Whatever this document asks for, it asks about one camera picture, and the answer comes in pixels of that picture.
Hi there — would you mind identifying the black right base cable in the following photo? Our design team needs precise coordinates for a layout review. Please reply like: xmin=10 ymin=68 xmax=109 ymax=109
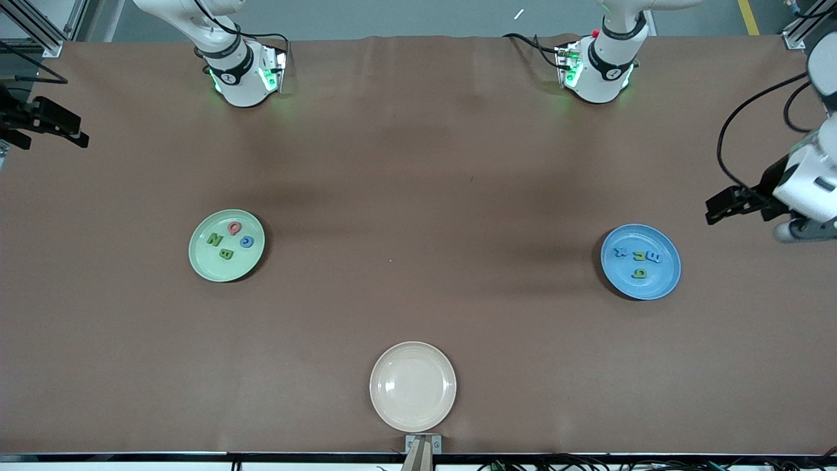
xmin=245 ymin=33 xmax=290 ymax=74

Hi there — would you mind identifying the aluminium frame profile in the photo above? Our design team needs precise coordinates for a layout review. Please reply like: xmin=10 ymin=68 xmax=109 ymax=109
xmin=0 ymin=0 xmax=89 ymax=58
xmin=781 ymin=0 xmax=837 ymax=50

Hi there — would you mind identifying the grey metal mounting bracket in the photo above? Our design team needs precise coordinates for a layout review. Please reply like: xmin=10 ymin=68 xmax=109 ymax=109
xmin=402 ymin=434 xmax=443 ymax=471

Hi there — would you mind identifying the black base cable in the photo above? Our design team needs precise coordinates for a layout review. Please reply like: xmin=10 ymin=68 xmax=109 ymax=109
xmin=245 ymin=33 xmax=290 ymax=74
xmin=502 ymin=33 xmax=564 ymax=69

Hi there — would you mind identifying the cream plate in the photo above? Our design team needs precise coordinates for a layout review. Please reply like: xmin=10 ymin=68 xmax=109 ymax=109
xmin=369 ymin=341 xmax=457 ymax=433

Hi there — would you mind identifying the black left base cable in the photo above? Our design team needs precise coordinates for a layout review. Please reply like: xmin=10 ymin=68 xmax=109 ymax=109
xmin=502 ymin=33 xmax=564 ymax=69

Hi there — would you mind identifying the brown table mat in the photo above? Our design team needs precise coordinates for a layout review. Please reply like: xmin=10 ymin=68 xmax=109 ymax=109
xmin=0 ymin=34 xmax=837 ymax=455

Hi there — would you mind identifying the blue plate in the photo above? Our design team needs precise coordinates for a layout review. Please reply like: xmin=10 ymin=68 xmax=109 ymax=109
xmin=600 ymin=224 xmax=682 ymax=301

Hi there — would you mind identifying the green plate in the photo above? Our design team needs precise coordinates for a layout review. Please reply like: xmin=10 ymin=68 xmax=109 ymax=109
xmin=188 ymin=209 xmax=266 ymax=283

